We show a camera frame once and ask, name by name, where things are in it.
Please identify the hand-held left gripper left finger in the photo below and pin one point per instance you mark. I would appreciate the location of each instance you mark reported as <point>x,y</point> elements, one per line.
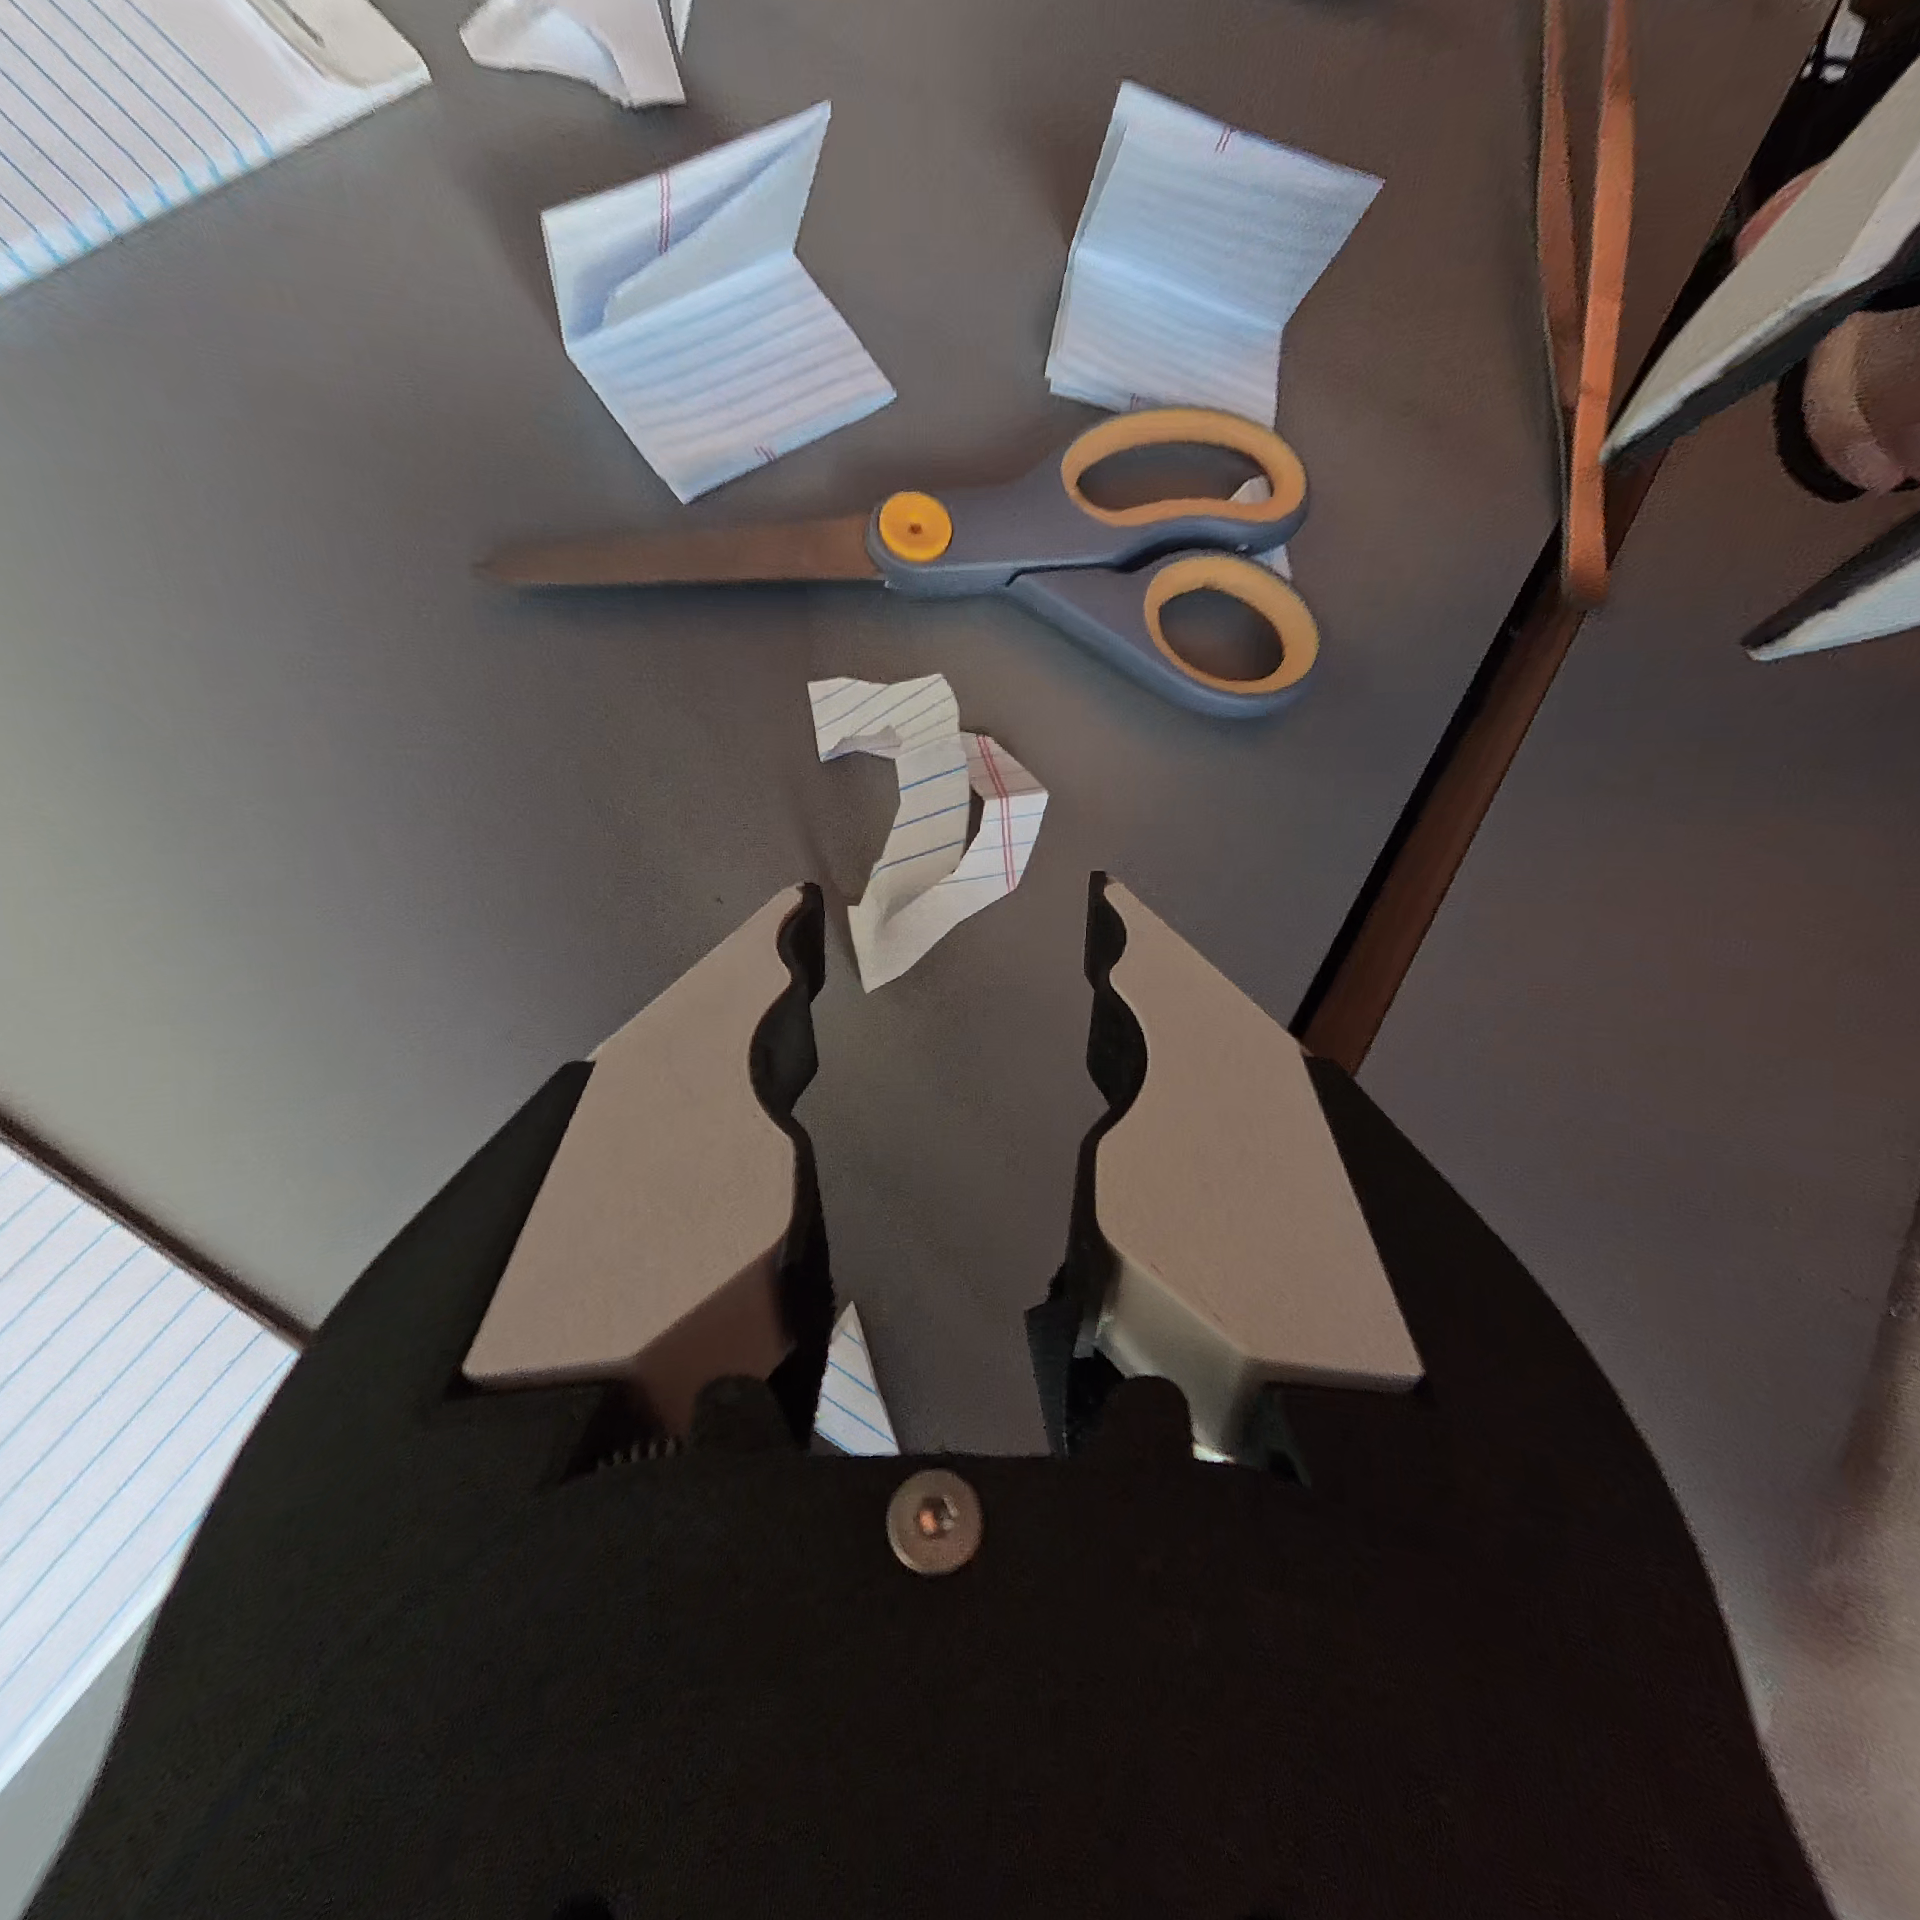
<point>645,1200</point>

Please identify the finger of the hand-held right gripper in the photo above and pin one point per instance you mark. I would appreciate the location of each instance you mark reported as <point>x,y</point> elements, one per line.
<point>1770,285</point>
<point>1862,600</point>

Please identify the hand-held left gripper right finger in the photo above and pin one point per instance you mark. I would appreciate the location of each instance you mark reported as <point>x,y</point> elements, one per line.
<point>1261,1200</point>

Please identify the lined paper piece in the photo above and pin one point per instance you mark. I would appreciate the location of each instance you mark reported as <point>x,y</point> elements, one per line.
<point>930,840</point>

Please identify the person's right hand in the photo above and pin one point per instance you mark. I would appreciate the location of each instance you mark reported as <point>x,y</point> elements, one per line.
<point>1875,405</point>

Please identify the brown tweezers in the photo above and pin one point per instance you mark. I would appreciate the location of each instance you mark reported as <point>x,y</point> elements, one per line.
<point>1586,375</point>

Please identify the lined paper sheet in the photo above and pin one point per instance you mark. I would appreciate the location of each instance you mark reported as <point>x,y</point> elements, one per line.
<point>105,1425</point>

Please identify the large folded lined paper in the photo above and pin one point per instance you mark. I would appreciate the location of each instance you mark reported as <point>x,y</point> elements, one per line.
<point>721,345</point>

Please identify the white folded paper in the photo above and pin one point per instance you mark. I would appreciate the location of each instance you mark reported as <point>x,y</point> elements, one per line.
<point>586,44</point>

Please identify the lined writing pad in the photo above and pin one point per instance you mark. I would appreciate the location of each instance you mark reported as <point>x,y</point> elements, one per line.
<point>119,120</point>

